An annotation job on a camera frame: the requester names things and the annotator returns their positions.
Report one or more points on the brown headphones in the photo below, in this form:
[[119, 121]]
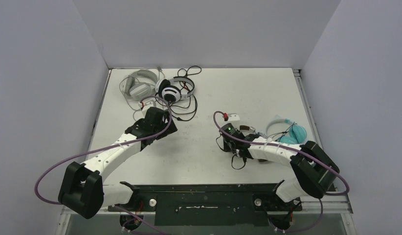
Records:
[[247, 129]]

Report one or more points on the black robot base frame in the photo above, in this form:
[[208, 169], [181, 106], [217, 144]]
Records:
[[225, 205]]

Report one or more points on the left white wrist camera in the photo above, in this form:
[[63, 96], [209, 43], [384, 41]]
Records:
[[144, 107]]

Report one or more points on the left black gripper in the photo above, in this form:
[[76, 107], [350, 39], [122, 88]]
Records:
[[171, 129]]

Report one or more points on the grey white headphones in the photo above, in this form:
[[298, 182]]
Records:
[[138, 85]]

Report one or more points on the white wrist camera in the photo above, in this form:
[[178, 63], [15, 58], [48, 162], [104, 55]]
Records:
[[231, 117], [144, 107]]

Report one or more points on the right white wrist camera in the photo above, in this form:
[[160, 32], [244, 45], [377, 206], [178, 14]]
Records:
[[231, 117]]

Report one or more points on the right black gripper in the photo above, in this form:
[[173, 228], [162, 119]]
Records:
[[227, 142]]

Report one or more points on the black and white headphones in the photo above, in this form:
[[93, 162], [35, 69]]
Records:
[[178, 88]]

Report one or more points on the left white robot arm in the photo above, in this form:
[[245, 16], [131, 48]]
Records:
[[83, 189]]

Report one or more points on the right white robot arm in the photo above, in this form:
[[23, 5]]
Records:
[[314, 171]]

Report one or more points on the teal cat-ear headphones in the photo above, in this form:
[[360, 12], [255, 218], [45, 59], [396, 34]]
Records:
[[294, 134]]

